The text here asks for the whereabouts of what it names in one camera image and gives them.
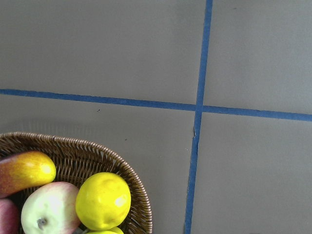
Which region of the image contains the red apple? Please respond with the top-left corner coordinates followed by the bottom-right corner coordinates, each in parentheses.
top-left (21, 182), bottom-right (80, 234)

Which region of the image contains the yellow starfruit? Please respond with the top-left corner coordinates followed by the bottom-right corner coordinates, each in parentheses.
top-left (87, 227), bottom-right (124, 234)

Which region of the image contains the brown wicker basket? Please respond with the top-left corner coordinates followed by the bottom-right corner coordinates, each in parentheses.
top-left (0, 132), bottom-right (153, 234)

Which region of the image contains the yellow lemon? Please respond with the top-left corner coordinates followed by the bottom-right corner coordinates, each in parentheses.
top-left (76, 172), bottom-right (131, 231)

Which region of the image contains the pink white peach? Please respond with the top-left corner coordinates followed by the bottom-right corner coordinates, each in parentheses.
top-left (0, 198), bottom-right (19, 234)

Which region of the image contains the orange fruit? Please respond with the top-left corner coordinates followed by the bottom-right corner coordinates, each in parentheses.
top-left (0, 151), bottom-right (56, 198)

